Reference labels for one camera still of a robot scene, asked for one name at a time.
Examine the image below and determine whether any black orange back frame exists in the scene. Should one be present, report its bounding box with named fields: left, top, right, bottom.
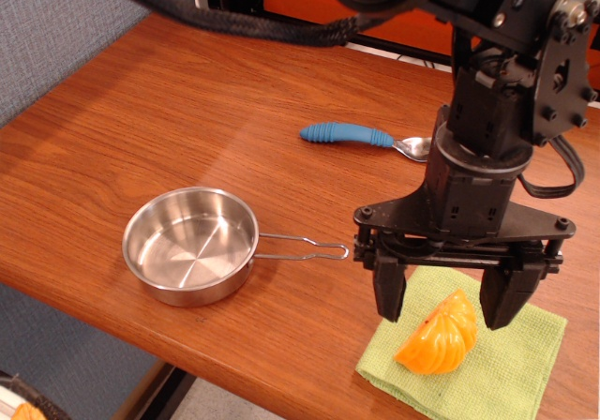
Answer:
left=195, top=0, right=452, bottom=65

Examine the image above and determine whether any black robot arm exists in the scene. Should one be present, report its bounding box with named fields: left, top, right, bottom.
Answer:
left=338, top=0, right=599, bottom=329

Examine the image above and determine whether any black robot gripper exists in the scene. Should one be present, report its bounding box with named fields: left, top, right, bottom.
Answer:
left=353, top=106, right=576, bottom=330

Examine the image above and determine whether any orange toy at corner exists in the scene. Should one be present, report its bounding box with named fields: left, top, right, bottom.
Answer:
left=11, top=403, right=46, bottom=420

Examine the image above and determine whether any orange plastic fruit slice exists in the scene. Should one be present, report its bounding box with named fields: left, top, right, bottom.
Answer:
left=394, top=289, right=478, bottom=375

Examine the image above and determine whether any black braided cable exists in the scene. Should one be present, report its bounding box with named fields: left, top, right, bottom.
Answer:
left=86, top=0, right=399, bottom=49

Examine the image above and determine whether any blue handled metal spoon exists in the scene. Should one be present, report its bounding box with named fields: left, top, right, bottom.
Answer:
left=300, top=122, right=432, bottom=163

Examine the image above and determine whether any stainless steel pan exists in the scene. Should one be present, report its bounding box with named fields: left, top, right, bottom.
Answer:
left=121, top=187, right=349, bottom=308

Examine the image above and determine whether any green cloth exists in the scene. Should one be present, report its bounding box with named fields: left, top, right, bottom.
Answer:
left=356, top=266, right=567, bottom=419

